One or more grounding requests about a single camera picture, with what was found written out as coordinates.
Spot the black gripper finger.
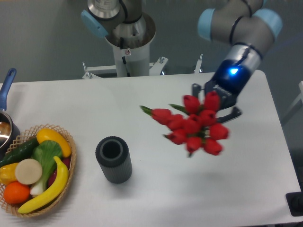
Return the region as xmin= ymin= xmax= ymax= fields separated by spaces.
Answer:
xmin=217 ymin=106 xmax=242 ymax=123
xmin=191 ymin=83 xmax=205 ymax=97

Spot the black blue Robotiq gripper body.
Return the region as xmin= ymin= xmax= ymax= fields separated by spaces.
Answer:
xmin=204 ymin=60 xmax=252 ymax=109

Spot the red tulip bouquet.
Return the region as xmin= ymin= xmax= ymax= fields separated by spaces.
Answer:
xmin=140 ymin=91 xmax=229 ymax=157

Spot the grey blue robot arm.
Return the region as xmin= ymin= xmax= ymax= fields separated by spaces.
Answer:
xmin=81 ymin=0 xmax=283 ymax=123

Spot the dark grey ribbed vase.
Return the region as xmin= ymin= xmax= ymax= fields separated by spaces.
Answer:
xmin=95 ymin=136 xmax=133 ymax=184

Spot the black device at edge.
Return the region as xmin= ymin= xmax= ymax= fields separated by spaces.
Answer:
xmin=285 ymin=192 xmax=303 ymax=217

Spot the dark purple eggplant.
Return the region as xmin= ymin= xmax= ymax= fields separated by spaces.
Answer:
xmin=47 ymin=157 xmax=69 ymax=188

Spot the yellow squash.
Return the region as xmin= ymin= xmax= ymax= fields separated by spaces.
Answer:
xmin=36 ymin=128 xmax=71 ymax=158

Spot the yellow banana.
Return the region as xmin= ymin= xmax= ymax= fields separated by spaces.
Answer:
xmin=17 ymin=156 xmax=70 ymax=214

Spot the green bok choy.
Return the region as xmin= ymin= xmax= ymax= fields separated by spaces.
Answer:
xmin=30 ymin=140 xmax=62 ymax=197

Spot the woven wicker basket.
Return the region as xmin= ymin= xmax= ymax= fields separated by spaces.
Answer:
xmin=0 ymin=124 xmax=77 ymax=218

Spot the green cucumber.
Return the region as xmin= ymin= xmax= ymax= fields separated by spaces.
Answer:
xmin=0 ymin=137 xmax=39 ymax=167

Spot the beige round disc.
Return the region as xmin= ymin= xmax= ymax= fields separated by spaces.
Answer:
xmin=15 ymin=158 xmax=43 ymax=185

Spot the yellow bell pepper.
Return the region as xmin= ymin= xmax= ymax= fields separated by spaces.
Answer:
xmin=0 ymin=163 xmax=18 ymax=185

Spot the orange fruit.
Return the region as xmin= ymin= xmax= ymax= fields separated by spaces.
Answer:
xmin=3 ymin=181 xmax=30 ymax=204

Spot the white frame at right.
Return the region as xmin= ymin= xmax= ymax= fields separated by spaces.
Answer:
xmin=281 ymin=81 xmax=303 ymax=127

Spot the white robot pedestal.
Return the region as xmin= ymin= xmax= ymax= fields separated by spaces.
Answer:
xmin=81 ymin=10 xmax=169 ymax=79

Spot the blue handled saucepan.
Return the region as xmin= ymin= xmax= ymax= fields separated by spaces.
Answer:
xmin=0 ymin=68 xmax=20 ymax=159

